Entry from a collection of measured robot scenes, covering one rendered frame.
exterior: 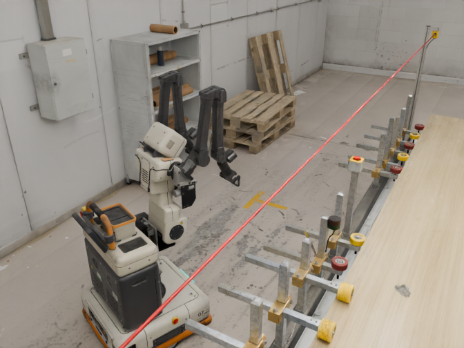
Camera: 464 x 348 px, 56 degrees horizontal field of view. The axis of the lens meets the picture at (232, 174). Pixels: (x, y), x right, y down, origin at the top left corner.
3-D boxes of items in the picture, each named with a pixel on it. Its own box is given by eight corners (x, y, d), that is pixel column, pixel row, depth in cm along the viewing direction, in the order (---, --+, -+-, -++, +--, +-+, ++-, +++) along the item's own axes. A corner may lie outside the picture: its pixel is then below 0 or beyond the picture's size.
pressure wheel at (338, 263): (327, 279, 223) (329, 262, 217) (332, 271, 229) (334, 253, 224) (342, 285, 219) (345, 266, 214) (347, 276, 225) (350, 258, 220)
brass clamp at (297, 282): (290, 284, 201) (291, 275, 199) (301, 268, 212) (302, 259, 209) (302, 288, 199) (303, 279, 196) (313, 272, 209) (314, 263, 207)
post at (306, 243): (295, 320, 219) (302, 239, 197) (297, 315, 221) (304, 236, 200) (302, 322, 217) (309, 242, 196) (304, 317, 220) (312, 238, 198)
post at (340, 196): (328, 265, 257) (337, 192, 236) (330, 262, 260) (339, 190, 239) (333, 266, 256) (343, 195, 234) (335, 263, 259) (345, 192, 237)
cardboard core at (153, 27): (148, 24, 451) (172, 26, 437) (154, 23, 457) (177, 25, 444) (149, 32, 454) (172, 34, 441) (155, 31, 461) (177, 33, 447)
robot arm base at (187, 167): (172, 165, 248) (184, 172, 239) (181, 154, 249) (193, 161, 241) (181, 173, 254) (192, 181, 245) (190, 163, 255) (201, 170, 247)
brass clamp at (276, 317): (266, 320, 182) (266, 310, 180) (279, 300, 192) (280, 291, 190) (279, 325, 179) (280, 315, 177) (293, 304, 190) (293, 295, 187)
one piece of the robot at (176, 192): (177, 212, 265) (175, 179, 255) (155, 194, 284) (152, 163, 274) (199, 204, 273) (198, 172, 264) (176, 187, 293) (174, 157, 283)
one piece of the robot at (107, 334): (112, 350, 259) (110, 340, 255) (85, 309, 288) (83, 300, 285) (115, 348, 260) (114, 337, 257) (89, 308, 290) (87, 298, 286)
